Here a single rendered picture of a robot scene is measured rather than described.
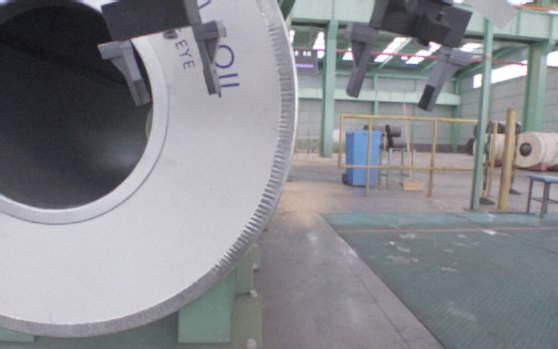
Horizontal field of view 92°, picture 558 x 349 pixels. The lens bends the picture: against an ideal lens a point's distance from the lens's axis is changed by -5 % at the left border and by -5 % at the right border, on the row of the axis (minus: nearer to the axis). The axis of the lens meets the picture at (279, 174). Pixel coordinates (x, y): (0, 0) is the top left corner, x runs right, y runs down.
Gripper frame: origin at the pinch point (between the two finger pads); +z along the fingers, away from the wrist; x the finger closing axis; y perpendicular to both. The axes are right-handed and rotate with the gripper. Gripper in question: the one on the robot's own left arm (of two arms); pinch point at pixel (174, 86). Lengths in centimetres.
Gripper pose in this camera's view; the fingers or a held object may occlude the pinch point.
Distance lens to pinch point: 51.7
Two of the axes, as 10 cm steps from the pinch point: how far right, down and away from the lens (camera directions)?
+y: 1.3, -4.9, 8.6
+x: -9.8, 0.7, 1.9
